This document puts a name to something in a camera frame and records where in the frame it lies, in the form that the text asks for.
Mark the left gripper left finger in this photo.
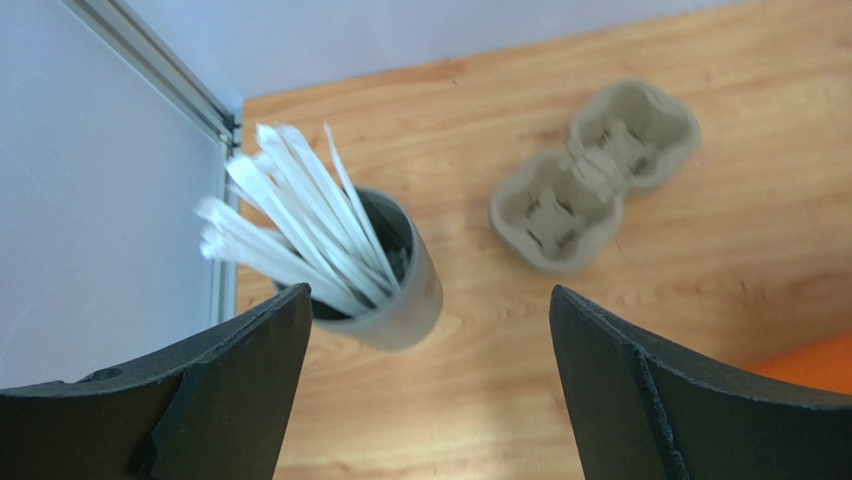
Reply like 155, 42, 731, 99
1, 284, 313, 479

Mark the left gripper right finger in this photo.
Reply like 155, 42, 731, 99
549, 285, 851, 479

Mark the orange paper bag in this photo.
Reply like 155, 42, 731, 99
747, 331, 851, 394

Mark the grey straw holder cup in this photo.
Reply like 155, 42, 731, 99
311, 187, 443, 352

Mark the left aluminium frame post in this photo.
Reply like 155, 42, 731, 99
61, 0, 242, 326

